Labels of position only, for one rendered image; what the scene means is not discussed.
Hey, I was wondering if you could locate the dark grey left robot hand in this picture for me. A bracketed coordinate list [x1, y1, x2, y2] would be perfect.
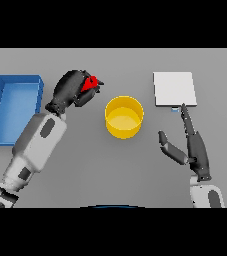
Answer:
[44, 69, 105, 116]

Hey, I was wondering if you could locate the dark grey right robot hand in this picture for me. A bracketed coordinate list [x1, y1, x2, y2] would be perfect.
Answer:
[157, 102, 213, 183]

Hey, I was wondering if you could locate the red beaker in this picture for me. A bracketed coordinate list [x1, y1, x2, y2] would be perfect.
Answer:
[80, 75, 100, 93]

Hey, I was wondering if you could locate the pale square measuring scale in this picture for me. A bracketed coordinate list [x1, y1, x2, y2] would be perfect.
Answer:
[152, 71, 198, 113]

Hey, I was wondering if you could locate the yellow bowl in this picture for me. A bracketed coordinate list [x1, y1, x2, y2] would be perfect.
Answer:
[104, 95, 145, 140]

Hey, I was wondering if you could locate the blue tray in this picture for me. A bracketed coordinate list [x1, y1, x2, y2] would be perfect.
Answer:
[0, 74, 45, 147]

